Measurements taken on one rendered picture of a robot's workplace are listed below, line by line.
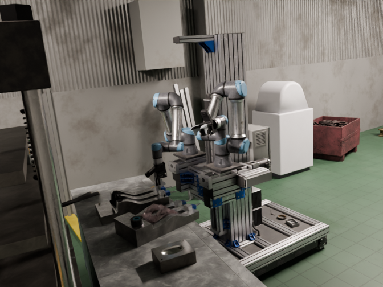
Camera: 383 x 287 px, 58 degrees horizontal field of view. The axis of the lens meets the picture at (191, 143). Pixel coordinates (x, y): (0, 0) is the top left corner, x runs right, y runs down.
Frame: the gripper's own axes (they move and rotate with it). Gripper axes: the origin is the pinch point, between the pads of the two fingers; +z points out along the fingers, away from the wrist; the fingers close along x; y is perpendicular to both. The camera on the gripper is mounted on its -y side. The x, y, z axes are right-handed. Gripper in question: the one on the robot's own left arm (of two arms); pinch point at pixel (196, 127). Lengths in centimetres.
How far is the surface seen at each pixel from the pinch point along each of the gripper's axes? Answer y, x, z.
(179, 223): 60, 23, 6
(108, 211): 50, 76, 16
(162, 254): 59, 7, 45
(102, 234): 57, 65, 35
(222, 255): 68, -16, 24
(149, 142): 43, 212, -197
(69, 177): 59, 265, -94
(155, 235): 60, 28, 25
